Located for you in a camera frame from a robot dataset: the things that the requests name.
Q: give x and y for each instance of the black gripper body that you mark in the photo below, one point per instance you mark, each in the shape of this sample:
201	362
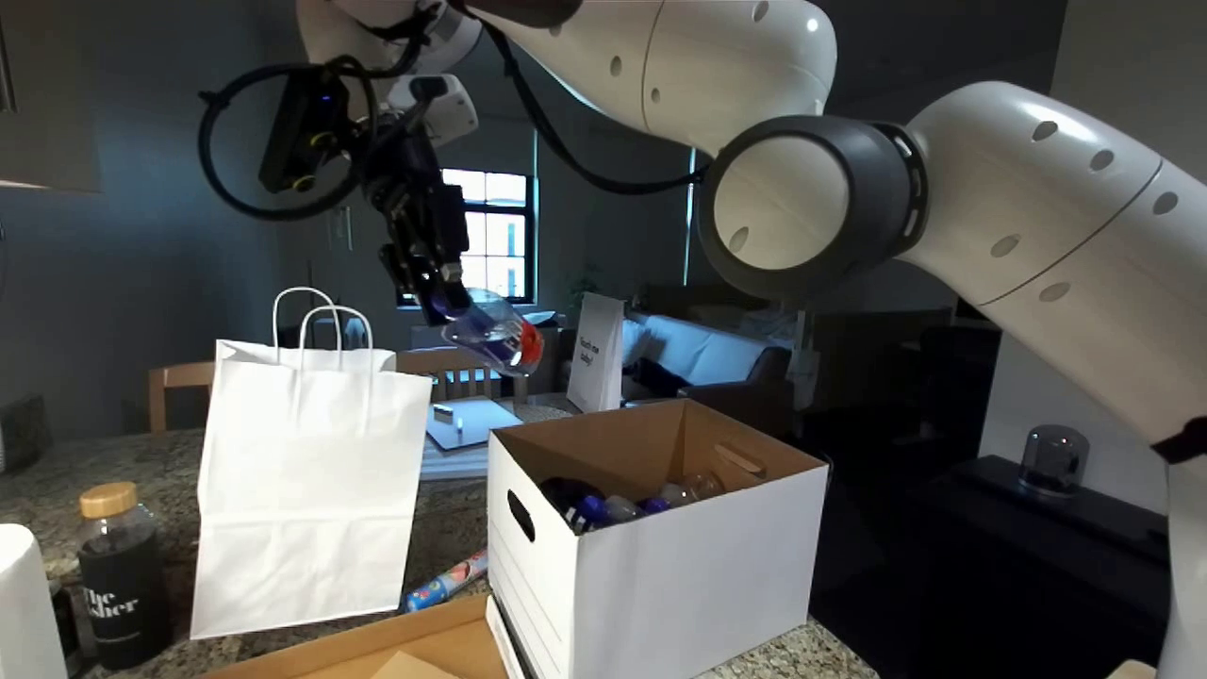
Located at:
421	210

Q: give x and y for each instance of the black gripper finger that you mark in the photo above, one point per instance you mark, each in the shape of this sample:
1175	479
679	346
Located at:
453	292
404	279

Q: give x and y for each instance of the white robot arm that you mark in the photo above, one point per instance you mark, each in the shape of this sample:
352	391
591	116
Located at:
755	124

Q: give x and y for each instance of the white cardboard storage box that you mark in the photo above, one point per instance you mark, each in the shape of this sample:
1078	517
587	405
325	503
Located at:
667	580

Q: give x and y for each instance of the bright gridded window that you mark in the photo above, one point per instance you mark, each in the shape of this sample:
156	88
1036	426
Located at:
494	238

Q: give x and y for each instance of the light wooden chair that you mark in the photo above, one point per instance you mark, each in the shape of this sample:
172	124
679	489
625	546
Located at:
176	380
439	362

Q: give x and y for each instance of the light blue flat pad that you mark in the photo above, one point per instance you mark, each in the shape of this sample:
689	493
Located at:
453	466

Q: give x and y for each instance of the white paper bag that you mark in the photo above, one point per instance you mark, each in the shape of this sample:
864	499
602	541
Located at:
302	503

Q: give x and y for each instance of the living room sofa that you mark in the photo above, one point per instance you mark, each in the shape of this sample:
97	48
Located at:
702	360

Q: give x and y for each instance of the colourful blue red tube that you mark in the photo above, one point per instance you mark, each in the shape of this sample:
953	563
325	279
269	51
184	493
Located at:
443	587

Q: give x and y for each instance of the wooden tray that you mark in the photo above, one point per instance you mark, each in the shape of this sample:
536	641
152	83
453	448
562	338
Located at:
415	647

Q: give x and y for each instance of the dark jar with wooden lid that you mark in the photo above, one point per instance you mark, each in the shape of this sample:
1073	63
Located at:
117	590

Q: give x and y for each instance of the clear glass jar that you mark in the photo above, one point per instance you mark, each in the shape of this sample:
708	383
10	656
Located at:
1054	458

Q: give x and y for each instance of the dark side table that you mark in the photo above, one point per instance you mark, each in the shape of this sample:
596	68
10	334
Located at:
1041	551

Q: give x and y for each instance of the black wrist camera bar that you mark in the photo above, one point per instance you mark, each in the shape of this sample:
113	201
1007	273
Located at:
302	132

